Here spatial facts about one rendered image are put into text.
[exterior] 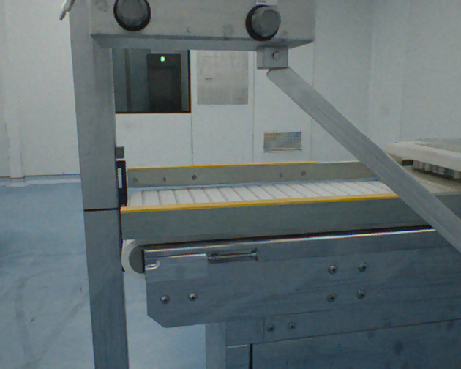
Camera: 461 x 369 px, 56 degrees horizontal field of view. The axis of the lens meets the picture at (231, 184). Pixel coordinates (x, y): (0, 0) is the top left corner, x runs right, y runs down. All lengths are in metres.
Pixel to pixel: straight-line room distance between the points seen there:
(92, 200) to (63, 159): 5.09
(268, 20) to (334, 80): 5.93
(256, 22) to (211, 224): 0.22
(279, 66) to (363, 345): 0.42
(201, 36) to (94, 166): 0.39
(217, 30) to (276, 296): 0.31
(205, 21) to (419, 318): 0.51
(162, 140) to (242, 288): 5.28
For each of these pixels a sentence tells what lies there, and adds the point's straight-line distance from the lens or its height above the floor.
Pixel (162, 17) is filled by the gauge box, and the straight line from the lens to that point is 0.44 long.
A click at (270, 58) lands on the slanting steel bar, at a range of 0.49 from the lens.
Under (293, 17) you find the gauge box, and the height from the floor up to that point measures 1.18.
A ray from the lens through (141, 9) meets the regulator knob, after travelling 0.41.
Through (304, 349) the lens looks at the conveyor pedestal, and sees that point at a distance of 0.66.
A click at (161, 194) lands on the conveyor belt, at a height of 0.94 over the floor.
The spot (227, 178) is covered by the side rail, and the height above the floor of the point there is 0.96.
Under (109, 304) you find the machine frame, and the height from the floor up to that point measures 0.73.
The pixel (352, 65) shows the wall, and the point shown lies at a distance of 6.48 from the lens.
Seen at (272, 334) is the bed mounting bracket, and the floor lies 0.79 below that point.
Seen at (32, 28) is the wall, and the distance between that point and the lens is 5.89.
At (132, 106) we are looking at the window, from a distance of 5.73.
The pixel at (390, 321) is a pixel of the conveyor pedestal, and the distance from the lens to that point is 0.69.
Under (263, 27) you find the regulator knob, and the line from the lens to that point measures 0.42.
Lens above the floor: 1.10
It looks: 12 degrees down
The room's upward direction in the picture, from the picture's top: straight up
